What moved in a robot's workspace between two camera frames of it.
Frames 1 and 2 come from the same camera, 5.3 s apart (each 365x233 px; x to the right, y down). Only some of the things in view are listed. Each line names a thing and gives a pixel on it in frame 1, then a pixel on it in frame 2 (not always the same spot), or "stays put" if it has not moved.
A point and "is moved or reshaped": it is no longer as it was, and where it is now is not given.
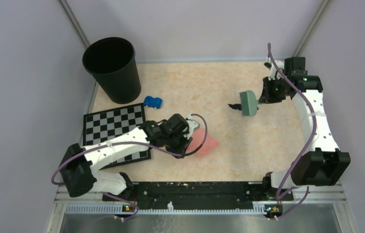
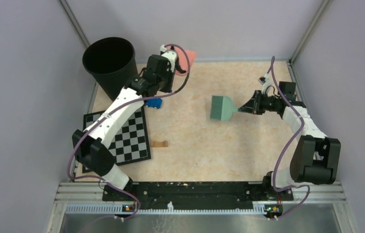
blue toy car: (150, 101) stays put
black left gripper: (182, 149) to (167, 88)
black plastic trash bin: (112, 61) stays put
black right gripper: (266, 97) to (253, 106)
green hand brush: (249, 103) is moved or reshaped
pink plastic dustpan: (198, 136) to (186, 59)
